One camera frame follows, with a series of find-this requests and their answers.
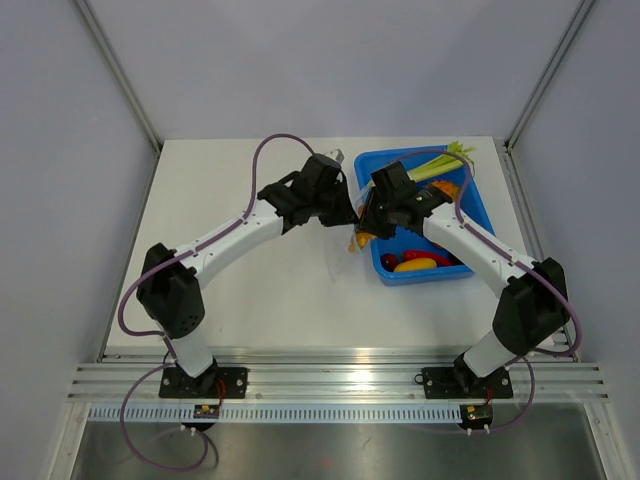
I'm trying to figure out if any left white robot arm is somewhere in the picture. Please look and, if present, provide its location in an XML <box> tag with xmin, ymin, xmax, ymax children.
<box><xmin>136</xmin><ymin>149</ymin><xmax>357</xmax><ymax>398</ymax></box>

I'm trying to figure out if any red chili pepper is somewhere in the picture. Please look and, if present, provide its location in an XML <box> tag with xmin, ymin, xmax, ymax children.
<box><xmin>403</xmin><ymin>250</ymin><xmax>452</xmax><ymax>267</ymax></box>

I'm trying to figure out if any aluminium frame post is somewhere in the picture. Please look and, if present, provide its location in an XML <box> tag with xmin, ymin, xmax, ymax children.
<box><xmin>70</xmin><ymin>0</ymin><xmax>163</xmax><ymax>157</ymax></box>
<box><xmin>504</xmin><ymin>0</ymin><xmax>599</xmax><ymax>154</ymax></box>

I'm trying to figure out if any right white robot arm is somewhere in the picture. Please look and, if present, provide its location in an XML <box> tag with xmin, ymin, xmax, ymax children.
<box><xmin>359</xmin><ymin>161</ymin><xmax>573</xmax><ymax>396</ymax></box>

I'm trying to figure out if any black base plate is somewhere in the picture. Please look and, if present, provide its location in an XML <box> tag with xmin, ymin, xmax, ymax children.
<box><xmin>414</xmin><ymin>366</ymin><xmax>513</xmax><ymax>400</ymax></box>
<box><xmin>159</xmin><ymin>367</ymin><xmax>248</xmax><ymax>400</ymax></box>

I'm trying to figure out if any aluminium mounting rail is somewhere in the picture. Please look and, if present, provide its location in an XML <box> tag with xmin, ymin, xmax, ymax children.
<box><xmin>67</xmin><ymin>347</ymin><xmax>609</xmax><ymax>404</ymax></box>

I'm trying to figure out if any right circuit board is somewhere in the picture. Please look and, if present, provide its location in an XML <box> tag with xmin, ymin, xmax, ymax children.
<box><xmin>460</xmin><ymin>403</ymin><xmax>494</xmax><ymax>429</ymax></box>

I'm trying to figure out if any yellow mango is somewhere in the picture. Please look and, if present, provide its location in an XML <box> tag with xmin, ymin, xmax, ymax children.
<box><xmin>394</xmin><ymin>257</ymin><xmax>438</xmax><ymax>273</ymax></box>

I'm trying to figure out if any clear zip top bag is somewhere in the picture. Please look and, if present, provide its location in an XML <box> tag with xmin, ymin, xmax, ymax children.
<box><xmin>327</xmin><ymin>189</ymin><xmax>374</xmax><ymax>276</ymax></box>

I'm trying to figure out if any circuit board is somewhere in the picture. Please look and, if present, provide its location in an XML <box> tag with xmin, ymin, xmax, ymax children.
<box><xmin>194</xmin><ymin>404</ymin><xmax>219</xmax><ymax>419</ymax></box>
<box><xmin>460</xmin><ymin>403</ymin><xmax>494</xmax><ymax>429</ymax></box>

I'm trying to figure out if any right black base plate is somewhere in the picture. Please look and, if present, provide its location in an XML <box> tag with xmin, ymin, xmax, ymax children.
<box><xmin>414</xmin><ymin>366</ymin><xmax>513</xmax><ymax>400</ymax></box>

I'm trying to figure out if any green celery stalk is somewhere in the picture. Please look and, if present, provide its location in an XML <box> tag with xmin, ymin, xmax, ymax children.
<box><xmin>408</xmin><ymin>141</ymin><xmax>476</xmax><ymax>182</ymax></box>

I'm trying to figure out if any left aluminium frame post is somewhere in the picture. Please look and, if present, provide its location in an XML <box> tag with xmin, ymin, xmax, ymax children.
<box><xmin>70</xmin><ymin>0</ymin><xmax>163</xmax><ymax>157</ymax></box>

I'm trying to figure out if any right aluminium frame post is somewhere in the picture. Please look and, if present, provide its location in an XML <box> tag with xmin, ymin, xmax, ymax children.
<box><xmin>504</xmin><ymin>0</ymin><xmax>599</xmax><ymax>154</ymax></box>

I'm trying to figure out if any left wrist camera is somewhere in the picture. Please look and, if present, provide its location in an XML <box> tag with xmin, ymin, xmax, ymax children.
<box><xmin>324</xmin><ymin>149</ymin><xmax>344</xmax><ymax>164</ymax></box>

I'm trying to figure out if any left circuit board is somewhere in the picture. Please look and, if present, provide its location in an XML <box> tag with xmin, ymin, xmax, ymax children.
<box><xmin>194</xmin><ymin>404</ymin><xmax>219</xmax><ymax>419</ymax></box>

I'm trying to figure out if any blue plastic tray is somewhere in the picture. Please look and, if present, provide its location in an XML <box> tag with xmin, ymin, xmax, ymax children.
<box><xmin>354</xmin><ymin>145</ymin><xmax>494</xmax><ymax>287</ymax></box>

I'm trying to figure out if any white slotted cable duct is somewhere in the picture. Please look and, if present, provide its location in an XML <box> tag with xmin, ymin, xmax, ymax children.
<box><xmin>88</xmin><ymin>403</ymin><xmax>461</xmax><ymax>424</ymax></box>

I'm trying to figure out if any orange toy pineapple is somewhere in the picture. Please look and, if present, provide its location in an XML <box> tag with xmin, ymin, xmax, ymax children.
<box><xmin>427</xmin><ymin>179</ymin><xmax>460</xmax><ymax>202</ymax></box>

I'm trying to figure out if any dark red plum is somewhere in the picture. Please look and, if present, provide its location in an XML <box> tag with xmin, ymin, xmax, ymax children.
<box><xmin>380</xmin><ymin>253</ymin><xmax>400</xmax><ymax>272</ymax></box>

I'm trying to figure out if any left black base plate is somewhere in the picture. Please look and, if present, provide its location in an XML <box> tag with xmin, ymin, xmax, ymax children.
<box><xmin>159</xmin><ymin>367</ymin><xmax>248</xmax><ymax>400</ymax></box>

